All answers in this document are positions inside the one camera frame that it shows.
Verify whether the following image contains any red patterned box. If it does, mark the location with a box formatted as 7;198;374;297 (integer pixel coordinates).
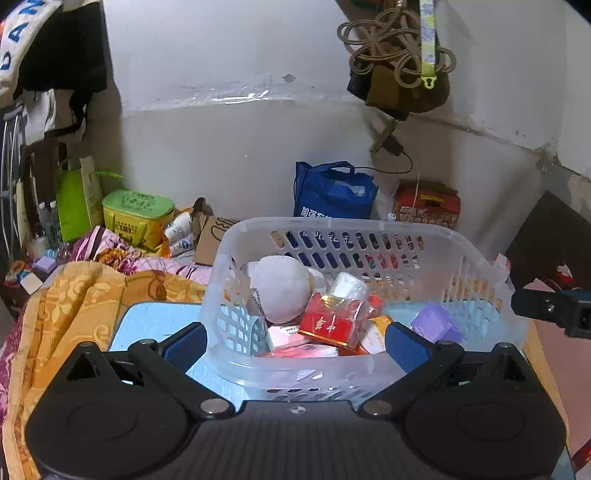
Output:
392;180;461;232

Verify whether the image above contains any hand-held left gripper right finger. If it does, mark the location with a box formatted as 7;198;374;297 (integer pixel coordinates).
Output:
352;323;532;421

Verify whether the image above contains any coiled brown rope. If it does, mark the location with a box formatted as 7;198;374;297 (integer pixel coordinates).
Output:
337;7;458;90

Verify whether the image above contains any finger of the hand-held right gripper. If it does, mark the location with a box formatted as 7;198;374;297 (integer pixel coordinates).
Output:
511;288;591;339

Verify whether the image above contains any green paper bag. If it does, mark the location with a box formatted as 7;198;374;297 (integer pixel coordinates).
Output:
55;156;124;243

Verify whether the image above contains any pink tissue pack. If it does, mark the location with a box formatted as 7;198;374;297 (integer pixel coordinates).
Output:
267;324;315;349

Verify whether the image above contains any small purple box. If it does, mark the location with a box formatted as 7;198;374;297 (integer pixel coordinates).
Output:
410;301;465;344

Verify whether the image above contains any red cigarette pack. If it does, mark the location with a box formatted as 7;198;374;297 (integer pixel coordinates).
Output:
298;292;370;348

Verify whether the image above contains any dark wooden headboard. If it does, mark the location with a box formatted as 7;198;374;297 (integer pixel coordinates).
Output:
505;191;591;291

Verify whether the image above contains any olive hanging bag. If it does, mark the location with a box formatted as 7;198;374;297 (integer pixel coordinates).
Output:
346;0;451;121

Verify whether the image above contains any brown cardboard box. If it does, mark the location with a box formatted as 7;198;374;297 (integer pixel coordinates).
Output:
194;198;241;267

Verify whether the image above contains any white plastic bottle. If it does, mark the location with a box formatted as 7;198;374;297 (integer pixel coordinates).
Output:
164;212;195;257

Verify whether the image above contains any white garment with black trim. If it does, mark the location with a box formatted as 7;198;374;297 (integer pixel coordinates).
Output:
23;88;88;141

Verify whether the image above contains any pink floral blanket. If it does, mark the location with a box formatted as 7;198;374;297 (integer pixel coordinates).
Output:
69;225;213;284

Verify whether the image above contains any orange-capped bottle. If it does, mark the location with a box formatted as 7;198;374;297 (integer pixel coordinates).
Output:
360;315;395;355

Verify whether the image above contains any red floral bedsheet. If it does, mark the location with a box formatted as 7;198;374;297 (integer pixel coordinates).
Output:
554;261;575;291

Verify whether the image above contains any white roll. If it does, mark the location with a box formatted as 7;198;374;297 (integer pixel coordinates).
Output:
330;271;370;301

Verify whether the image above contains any black charger with cable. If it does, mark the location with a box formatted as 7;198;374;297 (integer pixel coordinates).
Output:
369;119;416;174

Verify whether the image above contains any small white tissue pack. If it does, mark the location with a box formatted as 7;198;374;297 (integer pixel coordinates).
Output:
492;251;513;282

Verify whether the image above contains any metal crutch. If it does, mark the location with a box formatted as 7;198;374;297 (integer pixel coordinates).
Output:
0;108;24;259

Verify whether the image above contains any clear plastic basket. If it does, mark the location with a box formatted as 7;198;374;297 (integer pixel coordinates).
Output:
199;217;529;401

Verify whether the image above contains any blue fabric bag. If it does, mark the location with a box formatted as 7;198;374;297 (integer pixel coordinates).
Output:
293;161;379;220

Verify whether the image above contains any yellow-green box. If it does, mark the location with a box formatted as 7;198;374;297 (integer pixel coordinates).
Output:
102;189;176;252

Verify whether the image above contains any orange patterned blanket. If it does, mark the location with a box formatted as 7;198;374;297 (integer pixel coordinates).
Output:
4;263;208;480

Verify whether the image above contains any pink mat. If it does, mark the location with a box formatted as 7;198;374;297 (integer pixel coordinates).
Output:
526;279;591;453

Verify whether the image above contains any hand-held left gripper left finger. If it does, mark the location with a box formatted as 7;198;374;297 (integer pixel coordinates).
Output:
65;322;236;421

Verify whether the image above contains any white plush toy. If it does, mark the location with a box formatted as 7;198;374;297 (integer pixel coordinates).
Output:
249;256;324;324

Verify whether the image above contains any yellow-green lanyard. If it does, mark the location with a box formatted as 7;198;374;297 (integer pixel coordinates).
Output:
418;0;438;89

